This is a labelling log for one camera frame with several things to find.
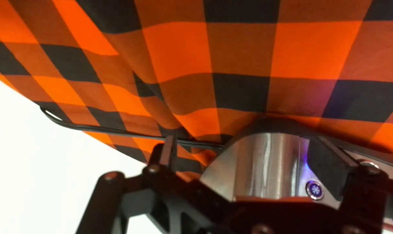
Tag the silver two-slot toaster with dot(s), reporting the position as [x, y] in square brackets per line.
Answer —
[269, 161]

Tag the orange black checkered tablecloth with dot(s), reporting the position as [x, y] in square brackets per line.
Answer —
[136, 71]

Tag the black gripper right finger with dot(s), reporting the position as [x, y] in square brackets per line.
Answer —
[331, 166]

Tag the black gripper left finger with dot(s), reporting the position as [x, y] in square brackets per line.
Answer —
[168, 151]

